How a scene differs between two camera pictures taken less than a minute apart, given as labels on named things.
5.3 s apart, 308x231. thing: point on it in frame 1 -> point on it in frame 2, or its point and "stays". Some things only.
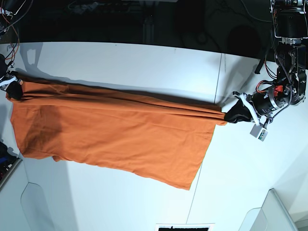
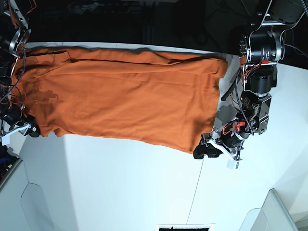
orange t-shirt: (161, 139) -> (166, 98)
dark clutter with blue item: (7, 159) stays
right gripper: (262, 103) -> (226, 140)
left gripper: (15, 90) -> (13, 121)
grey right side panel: (272, 216) stays
